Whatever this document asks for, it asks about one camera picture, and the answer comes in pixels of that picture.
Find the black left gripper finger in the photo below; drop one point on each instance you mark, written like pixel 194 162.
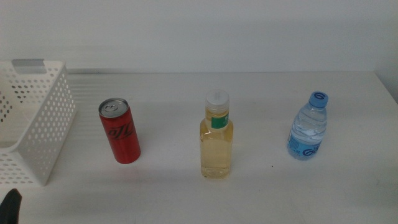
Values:
pixel 11 208

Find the red soda can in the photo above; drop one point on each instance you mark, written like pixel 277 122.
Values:
pixel 121 137

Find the yellow tea bottle white cap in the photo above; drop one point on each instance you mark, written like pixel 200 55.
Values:
pixel 216 149

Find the small water bottle blue cap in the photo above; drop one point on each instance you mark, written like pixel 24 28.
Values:
pixel 308 130

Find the white perforated plastic basket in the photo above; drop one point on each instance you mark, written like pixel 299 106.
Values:
pixel 56 64

